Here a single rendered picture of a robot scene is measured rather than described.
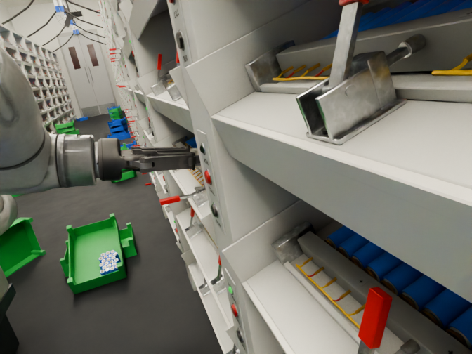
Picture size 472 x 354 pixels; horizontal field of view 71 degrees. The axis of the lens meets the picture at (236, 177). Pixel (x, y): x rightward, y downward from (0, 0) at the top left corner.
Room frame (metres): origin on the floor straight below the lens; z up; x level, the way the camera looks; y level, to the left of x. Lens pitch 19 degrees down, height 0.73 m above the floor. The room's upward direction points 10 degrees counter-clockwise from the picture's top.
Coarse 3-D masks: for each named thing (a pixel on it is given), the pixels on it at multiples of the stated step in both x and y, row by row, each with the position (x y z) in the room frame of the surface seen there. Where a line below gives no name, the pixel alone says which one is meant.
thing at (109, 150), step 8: (104, 144) 0.56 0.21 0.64; (112, 144) 0.56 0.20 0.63; (104, 152) 0.55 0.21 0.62; (112, 152) 0.55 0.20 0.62; (120, 152) 0.57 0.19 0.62; (128, 152) 0.59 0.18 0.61; (104, 160) 0.54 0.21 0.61; (112, 160) 0.55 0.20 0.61; (120, 160) 0.55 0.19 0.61; (128, 160) 0.55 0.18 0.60; (136, 160) 0.56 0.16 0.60; (104, 168) 0.54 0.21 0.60; (112, 168) 0.55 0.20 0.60; (120, 168) 0.55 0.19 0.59; (128, 168) 0.55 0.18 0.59; (136, 168) 0.56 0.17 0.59; (104, 176) 0.55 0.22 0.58; (112, 176) 0.55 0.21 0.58; (120, 176) 0.56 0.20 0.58
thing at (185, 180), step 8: (184, 128) 1.02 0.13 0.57; (168, 136) 1.00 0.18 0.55; (176, 136) 1.01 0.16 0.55; (184, 136) 1.01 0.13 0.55; (192, 136) 1.02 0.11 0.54; (160, 144) 0.99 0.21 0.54; (168, 144) 1.00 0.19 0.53; (184, 144) 1.00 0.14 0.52; (176, 176) 0.78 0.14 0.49; (184, 176) 0.75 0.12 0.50; (192, 176) 0.73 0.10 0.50; (184, 184) 0.70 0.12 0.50; (192, 184) 0.68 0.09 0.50; (184, 192) 0.66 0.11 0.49; (192, 200) 0.60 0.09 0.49; (192, 208) 0.64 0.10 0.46; (200, 208) 0.55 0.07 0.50; (208, 208) 0.54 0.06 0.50; (200, 216) 0.52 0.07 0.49; (208, 216) 0.41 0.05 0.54; (208, 224) 0.41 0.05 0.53
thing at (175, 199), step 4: (196, 188) 0.57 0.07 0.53; (196, 192) 0.57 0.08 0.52; (176, 196) 0.56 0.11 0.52; (180, 196) 0.57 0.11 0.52; (184, 196) 0.56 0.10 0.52; (188, 196) 0.56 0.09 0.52; (192, 196) 0.56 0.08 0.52; (160, 200) 0.55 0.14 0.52; (164, 200) 0.55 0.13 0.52; (168, 200) 0.55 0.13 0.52; (172, 200) 0.55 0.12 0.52; (176, 200) 0.55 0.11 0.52; (180, 200) 0.56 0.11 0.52; (164, 204) 0.55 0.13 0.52
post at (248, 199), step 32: (192, 0) 0.33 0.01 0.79; (224, 0) 0.33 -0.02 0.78; (256, 0) 0.34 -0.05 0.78; (288, 0) 0.35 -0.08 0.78; (192, 32) 0.33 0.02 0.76; (224, 32) 0.33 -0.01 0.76; (192, 96) 0.38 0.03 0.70; (224, 160) 0.33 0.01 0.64; (224, 192) 0.32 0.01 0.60; (256, 192) 0.33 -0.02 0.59; (288, 192) 0.35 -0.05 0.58; (224, 224) 0.35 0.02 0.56; (256, 224) 0.33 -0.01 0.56; (224, 256) 0.38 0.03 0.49; (256, 320) 0.33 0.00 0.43; (256, 352) 0.33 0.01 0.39
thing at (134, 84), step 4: (132, 80) 1.67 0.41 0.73; (136, 80) 1.08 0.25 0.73; (132, 84) 1.66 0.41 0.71; (136, 84) 1.67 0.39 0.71; (132, 88) 1.66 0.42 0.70; (136, 88) 1.49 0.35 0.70; (140, 88) 1.08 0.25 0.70; (136, 92) 1.42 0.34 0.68; (140, 92) 1.27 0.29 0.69; (136, 96) 1.64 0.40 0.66; (140, 96) 1.29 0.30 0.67; (140, 100) 1.48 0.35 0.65; (144, 100) 1.23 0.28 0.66
